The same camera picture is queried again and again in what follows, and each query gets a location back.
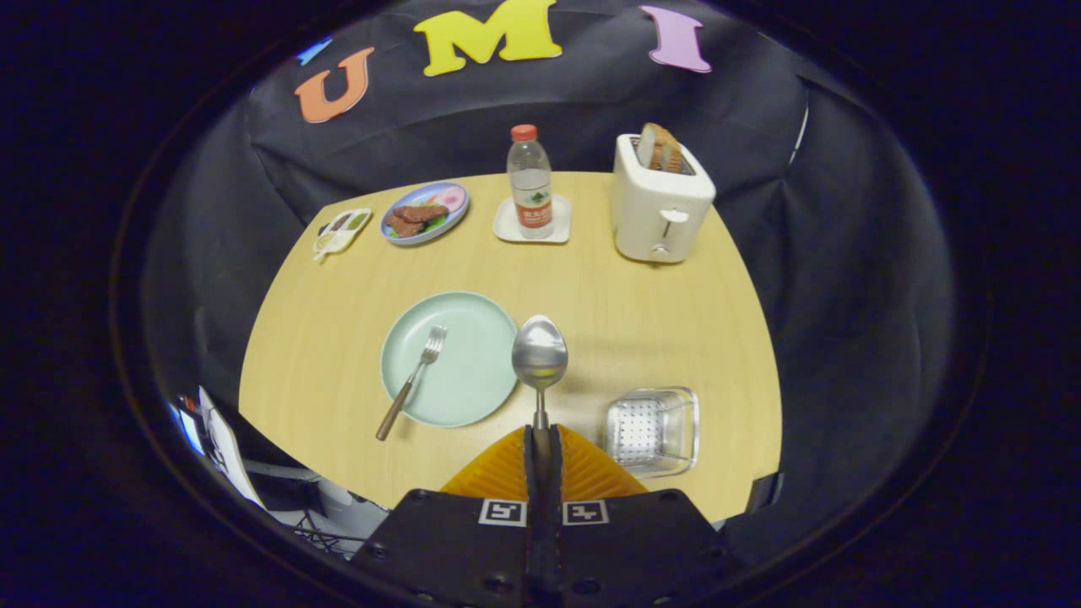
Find clear plastic drain basket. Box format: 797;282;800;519
604;386;700;480

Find water bottle with red cap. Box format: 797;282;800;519
507;124;555;240

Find black table clamp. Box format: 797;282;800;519
747;473;782;513

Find black backdrop cloth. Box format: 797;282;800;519
139;0;955;558

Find pale green plate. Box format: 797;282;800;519
380;291;520;428

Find blue lit screen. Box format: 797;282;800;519
169;397;205;455

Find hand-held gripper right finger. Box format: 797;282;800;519
545;425;746;608

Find white board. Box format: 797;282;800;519
198;386;267;508

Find white toaster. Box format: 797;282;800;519
610;133;717;264

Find metal spoon with brown handle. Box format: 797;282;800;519
511;315;569;461

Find white divided sauce dish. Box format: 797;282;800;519
312;208;373;261

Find metal fork with brown handle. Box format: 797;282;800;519
376;325;448;442

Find white square coaster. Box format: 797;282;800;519
493;195;573;246

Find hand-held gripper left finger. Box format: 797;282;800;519
350;425;543;608

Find blue plate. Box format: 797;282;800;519
380;181;470;247

